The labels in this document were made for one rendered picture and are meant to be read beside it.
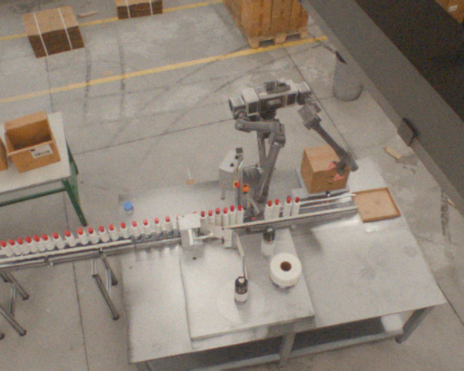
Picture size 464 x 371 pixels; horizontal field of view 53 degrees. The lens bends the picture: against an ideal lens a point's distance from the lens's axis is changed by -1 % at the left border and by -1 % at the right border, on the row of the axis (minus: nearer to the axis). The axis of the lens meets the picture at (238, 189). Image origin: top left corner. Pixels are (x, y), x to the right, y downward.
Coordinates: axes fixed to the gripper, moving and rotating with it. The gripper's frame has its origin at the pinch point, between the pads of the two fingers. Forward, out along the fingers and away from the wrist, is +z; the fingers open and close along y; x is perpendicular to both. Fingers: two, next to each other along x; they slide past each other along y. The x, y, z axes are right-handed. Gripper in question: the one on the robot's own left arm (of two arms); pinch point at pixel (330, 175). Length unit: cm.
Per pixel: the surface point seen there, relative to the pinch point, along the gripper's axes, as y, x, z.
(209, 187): -43, -38, 76
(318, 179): -9.6, 8.1, 14.0
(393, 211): 25, 58, -4
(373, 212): 21, 46, 6
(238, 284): 58, -70, 56
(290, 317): 78, -30, 61
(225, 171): -5, -78, 26
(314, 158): -22.3, 2.5, 5.4
